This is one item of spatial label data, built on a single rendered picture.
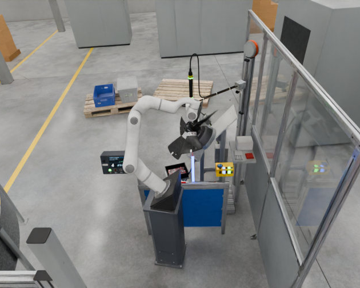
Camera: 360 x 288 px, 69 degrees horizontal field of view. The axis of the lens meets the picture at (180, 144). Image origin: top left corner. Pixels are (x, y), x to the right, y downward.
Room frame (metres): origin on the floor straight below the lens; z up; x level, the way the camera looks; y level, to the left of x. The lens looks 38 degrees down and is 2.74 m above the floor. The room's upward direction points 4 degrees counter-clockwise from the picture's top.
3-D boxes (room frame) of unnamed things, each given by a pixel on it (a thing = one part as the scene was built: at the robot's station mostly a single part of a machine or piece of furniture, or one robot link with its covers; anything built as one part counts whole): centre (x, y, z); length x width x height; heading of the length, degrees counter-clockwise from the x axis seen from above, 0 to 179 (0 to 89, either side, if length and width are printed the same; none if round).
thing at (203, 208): (1.80, -0.01, 0.45); 0.82 x 0.02 x 0.66; 86
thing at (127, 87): (5.11, 1.01, 0.31); 0.60 x 0.42 x 0.33; 9
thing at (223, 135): (2.27, -0.47, 0.58); 0.09 x 0.05 x 1.15; 176
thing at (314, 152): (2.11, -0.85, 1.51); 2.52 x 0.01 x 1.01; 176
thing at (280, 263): (2.11, -0.85, 0.50); 2.59 x 0.03 x 0.91; 176
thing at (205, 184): (1.80, -0.01, 0.82); 0.90 x 0.04 x 0.08; 86
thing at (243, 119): (2.53, -0.74, 0.90); 0.08 x 0.06 x 1.80; 31
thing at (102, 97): (5.03, 1.51, 0.25); 0.60 x 0.41 x 0.22; 9
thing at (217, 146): (2.36, -0.48, 0.73); 0.15 x 0.09 x 0.22; 86
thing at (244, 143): (2.31, -0.72, 0.92); 0.17 x 0.16 x 0.11; 86
